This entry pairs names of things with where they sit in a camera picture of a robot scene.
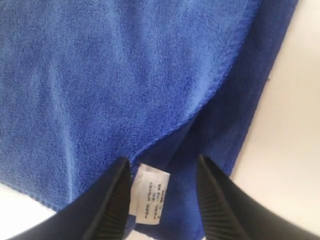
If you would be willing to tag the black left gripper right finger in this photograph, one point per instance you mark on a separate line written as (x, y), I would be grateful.
(229, 214)

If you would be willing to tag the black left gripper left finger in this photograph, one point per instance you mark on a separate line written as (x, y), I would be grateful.
(100, 213)

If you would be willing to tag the blue microfibre towel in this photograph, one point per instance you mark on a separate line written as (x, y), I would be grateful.
(160, 82)

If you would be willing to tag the white towel label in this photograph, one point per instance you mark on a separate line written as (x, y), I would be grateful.
(147, 195)

